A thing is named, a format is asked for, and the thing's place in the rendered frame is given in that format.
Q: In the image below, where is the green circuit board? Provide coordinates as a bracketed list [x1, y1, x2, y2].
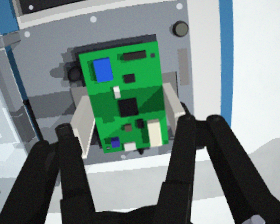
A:
[79, 41, 169, 153]

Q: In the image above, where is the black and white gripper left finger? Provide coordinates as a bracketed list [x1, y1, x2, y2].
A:
[0, 95, 96, 224]

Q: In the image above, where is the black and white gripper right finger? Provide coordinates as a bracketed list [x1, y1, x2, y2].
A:
[152, 82, 280, 224]

